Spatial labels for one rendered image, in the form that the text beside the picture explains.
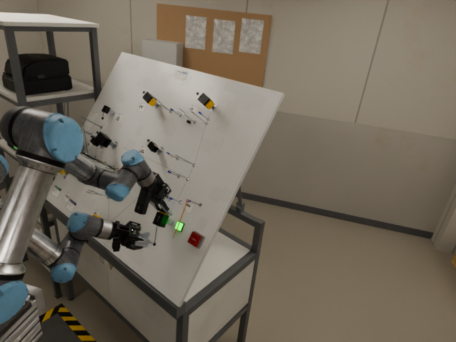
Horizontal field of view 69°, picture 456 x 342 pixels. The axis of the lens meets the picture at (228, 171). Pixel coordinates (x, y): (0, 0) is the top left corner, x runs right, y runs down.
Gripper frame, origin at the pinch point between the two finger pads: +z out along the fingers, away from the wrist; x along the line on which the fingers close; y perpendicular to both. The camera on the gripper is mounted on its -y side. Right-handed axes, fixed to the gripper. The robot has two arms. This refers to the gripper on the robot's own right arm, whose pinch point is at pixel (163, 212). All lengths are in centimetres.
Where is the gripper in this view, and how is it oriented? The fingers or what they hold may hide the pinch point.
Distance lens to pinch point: 152.3
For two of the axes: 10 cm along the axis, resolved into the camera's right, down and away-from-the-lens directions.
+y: 5.1, -7.2, 4.7
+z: 2.7, 6.5, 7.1
